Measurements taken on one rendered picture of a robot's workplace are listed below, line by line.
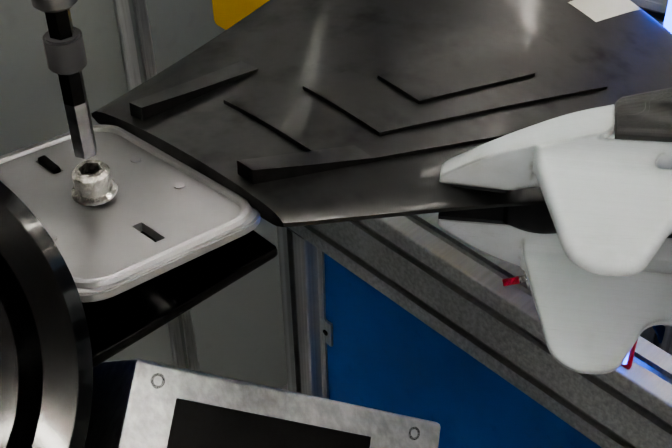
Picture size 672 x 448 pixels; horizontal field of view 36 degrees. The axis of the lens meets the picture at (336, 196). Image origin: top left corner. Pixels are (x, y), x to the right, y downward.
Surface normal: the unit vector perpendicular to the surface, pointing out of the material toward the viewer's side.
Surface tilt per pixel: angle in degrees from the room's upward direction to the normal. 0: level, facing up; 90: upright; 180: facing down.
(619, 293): 10
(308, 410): 50
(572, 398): 90
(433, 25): 7
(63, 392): 43
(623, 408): 90
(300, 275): 90
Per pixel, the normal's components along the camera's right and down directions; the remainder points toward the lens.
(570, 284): -0.04, -0.67
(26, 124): 0.68, 0.44
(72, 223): -0.01, -0.87
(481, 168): -0.17, 0.69
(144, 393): 0.51, -0.17
